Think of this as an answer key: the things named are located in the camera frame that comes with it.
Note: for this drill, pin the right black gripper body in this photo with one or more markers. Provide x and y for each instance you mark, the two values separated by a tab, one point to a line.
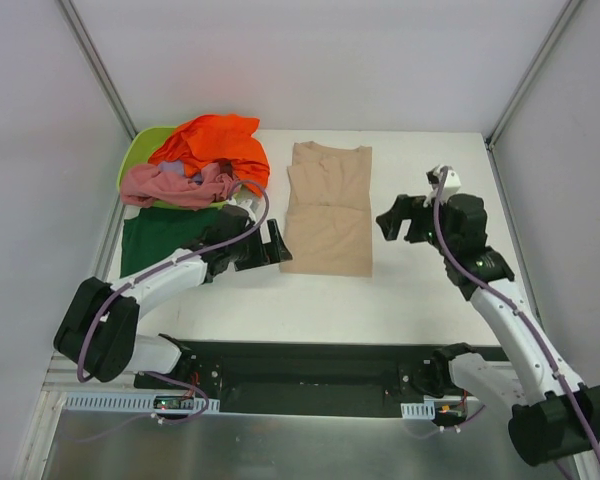
415	220

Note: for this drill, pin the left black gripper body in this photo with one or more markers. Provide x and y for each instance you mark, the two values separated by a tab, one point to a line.
259	247

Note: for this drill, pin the beige t-shirt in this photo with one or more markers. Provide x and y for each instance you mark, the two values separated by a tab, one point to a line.
328	219

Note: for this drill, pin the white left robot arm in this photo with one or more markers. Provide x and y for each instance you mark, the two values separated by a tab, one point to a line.
99	331

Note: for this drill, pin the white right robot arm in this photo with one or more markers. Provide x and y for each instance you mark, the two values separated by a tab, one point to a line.
549	411

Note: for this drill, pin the folded dark green t-shirt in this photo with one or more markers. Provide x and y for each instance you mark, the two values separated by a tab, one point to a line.
155	233

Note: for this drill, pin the lavender t-shirt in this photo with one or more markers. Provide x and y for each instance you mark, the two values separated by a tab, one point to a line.
179	168

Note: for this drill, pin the orange t-shirt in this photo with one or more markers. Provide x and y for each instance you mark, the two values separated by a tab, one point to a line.
213	138

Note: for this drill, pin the pink red t-shirt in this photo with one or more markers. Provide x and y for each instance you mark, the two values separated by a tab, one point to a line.
144	185

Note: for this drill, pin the lime green plastic basket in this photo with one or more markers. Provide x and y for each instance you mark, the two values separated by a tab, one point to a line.
143	146

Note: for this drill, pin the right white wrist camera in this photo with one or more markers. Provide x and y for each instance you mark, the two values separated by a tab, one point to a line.
444	183

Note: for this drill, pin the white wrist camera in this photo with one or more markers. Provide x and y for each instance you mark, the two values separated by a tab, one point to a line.
248	204
444	183

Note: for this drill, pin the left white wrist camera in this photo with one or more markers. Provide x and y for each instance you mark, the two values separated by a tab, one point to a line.
248	204

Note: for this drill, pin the right aluminium table rail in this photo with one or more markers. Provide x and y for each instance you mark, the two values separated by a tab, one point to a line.
514	234

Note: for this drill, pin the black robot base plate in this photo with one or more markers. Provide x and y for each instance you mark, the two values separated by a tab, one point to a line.
342	380

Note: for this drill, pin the right white cable duct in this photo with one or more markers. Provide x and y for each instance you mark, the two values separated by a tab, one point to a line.
418	411

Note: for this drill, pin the white cable duct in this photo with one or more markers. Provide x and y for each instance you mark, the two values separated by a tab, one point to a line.
418	411
139	403

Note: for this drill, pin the left white cable duct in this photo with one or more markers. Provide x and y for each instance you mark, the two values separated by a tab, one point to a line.
139	403

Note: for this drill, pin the right aluminium frame post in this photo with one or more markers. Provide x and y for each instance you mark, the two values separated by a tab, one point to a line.
558	28

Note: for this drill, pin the aluminium frame post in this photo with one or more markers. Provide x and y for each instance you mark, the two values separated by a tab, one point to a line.
96	64
558	28

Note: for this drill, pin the left aluminium frame post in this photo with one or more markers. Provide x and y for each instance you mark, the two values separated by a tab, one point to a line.
96	64

